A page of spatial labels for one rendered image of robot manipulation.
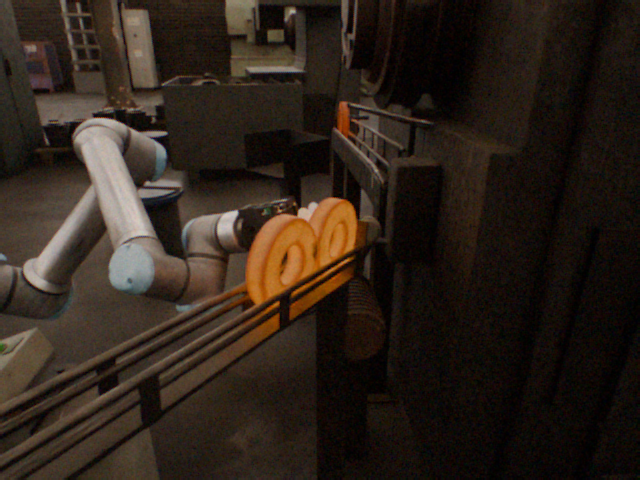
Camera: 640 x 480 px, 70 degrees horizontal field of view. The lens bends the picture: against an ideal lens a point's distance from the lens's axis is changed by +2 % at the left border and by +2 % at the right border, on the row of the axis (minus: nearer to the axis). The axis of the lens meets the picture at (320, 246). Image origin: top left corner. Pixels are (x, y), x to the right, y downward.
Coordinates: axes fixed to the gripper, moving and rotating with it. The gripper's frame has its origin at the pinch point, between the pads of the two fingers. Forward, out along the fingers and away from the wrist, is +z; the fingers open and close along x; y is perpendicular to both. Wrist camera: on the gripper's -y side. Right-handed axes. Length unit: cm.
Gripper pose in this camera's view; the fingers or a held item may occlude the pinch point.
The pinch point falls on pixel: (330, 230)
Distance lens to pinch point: 83.8
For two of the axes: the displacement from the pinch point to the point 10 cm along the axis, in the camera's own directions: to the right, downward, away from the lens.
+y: -2.6, -9.3, -2.5
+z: 8.2, -0.8, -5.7
